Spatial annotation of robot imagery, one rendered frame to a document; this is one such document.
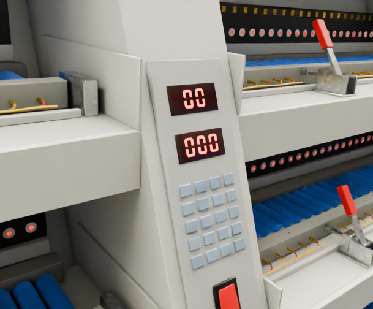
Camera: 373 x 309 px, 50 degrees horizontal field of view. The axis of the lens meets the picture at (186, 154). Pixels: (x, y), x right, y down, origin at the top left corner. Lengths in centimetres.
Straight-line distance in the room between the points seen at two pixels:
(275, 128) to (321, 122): 7
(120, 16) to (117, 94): 6
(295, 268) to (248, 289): 13
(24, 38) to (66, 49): 10
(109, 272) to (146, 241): 8
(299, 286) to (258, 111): 19
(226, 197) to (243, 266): 6
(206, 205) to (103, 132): 10
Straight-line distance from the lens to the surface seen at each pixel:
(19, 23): 49
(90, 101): 32
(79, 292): 43
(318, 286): 46
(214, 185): 32
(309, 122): 43
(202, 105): 31
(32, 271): 42
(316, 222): 53
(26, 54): 48
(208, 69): 33
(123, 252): 36
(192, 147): 30
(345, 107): 47
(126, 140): 28
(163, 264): 30
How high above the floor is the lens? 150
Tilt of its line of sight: 3 degrees down
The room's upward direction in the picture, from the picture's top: 9 degrees counter-clockwise
